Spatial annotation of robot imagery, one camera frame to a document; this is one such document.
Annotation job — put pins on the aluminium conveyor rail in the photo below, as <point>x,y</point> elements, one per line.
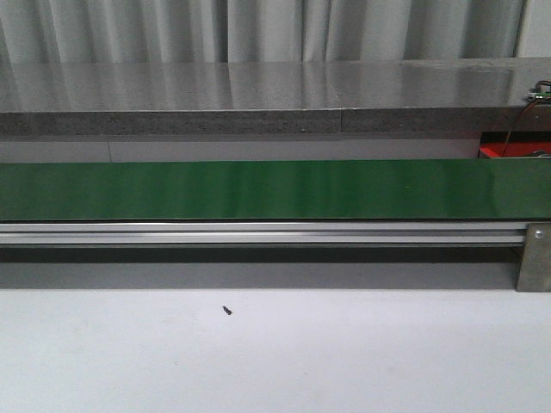
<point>328,232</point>

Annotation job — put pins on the grey stone-look shelf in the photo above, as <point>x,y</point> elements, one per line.
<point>382,96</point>

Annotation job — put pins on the small green circuit board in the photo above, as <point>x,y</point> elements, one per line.
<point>541,93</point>

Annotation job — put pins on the red bin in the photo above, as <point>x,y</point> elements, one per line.
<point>520,144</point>

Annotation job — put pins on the metal conveyor bracket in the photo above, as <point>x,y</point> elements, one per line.
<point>535,272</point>

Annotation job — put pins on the green conveyor belt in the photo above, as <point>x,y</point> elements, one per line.
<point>445,189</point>

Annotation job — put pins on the grey curtain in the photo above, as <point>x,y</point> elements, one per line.
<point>256,31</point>

